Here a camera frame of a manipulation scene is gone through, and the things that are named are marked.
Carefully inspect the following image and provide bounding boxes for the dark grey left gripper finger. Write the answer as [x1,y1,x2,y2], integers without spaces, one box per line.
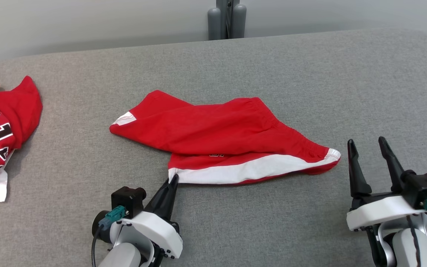
[160,174,179,221]
[145,179,173,219]

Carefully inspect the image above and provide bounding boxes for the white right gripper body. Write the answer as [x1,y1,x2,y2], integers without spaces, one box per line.
[346,191,427,231]

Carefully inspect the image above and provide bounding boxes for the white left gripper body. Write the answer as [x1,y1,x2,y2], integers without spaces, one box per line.
[110,210,183,267]

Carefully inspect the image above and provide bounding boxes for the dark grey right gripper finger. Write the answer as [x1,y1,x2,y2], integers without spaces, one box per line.
[378,136,407,192]
[347,139,373,198]

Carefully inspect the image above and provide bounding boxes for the red shorts with white stripe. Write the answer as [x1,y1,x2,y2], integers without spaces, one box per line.
[109,90,341,185]

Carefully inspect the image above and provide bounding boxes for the teal left camera connector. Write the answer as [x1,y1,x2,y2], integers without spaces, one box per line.
[99,207,127,230]

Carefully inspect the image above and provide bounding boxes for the grey cylinder post foot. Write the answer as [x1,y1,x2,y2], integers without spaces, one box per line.
[208,7,222,40]
[231,4,247,39]

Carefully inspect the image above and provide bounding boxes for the grey metal partition post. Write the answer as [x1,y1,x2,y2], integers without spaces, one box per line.
[216,0,240,39]

